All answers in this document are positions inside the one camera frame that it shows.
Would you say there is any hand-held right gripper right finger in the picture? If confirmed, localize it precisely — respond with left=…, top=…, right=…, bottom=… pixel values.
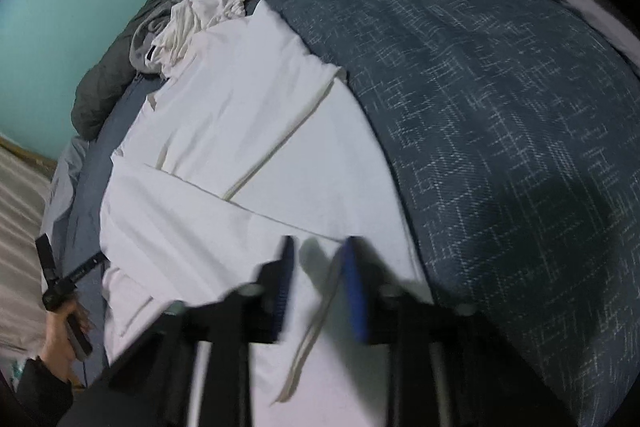
left=340, top=236, right=591, bottom=427

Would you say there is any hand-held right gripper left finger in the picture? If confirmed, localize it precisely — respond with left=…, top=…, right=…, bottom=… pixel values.
left=80, top=234, right=296, bottom=427

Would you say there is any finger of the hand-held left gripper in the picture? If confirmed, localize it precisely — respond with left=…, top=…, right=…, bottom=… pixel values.
left=60, top=252, right=108, bottom=285
left=35, top=234, right=58, bottom=289

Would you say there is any white long sleeve shirt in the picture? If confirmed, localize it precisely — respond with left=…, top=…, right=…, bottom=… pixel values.
left=100, top=0, right=436, bottom=427

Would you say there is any person's left forearm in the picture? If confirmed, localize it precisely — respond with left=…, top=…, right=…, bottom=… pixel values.
left=11, top=356, right=76, bottom=427

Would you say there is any person's left hand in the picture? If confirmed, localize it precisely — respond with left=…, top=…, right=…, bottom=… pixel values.
left=39, top=299, right=93, bottom=385

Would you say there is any beige striped curtain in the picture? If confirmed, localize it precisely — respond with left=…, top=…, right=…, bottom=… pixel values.
left=0, top=142, right=57, bottom=353

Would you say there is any light grey sheet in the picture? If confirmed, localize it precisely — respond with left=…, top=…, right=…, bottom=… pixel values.
left=42, top=136, right=91, bottom=233

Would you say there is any dark grey duvet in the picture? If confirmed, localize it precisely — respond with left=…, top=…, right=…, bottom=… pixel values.
left=71, top=0, right=361, bottom=142

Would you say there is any blue patterned bed sheet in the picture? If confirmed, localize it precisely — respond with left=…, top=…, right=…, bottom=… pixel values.
left=62, top=0, right=640, bottom=427

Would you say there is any grey fleece garment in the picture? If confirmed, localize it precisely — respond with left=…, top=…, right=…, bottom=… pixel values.
left=129, top=0, right=311, bottom=75

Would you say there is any cream garment with black label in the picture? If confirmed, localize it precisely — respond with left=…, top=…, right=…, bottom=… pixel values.
left=150, top=0, right=258, bottom=78

